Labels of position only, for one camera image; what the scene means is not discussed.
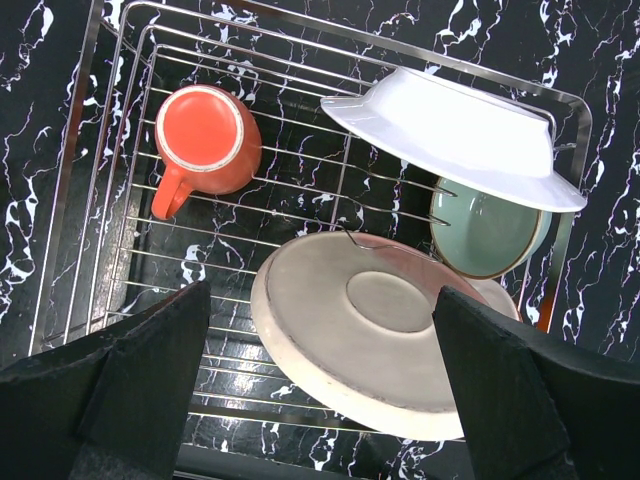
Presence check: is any cream pink leaf plate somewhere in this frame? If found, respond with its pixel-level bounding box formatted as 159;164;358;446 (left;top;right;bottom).
250;231;518;441

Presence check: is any white scalloped plate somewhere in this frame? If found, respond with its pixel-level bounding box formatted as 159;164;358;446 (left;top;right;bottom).
320;67;587;213

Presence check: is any green celadon bowl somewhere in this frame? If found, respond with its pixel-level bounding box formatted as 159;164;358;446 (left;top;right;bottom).
430;178;552;279

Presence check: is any wire dish rack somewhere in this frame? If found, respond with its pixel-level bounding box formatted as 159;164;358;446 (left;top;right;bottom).
30;1;592;433

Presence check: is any orange mug white inside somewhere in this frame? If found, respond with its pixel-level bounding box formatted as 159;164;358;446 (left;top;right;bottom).
151;85;262;220

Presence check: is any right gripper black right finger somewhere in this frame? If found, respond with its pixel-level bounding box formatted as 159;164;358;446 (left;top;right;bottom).
433;287;639;479

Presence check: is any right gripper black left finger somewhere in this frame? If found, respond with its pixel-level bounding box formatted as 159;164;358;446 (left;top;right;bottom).
1;281;211;479

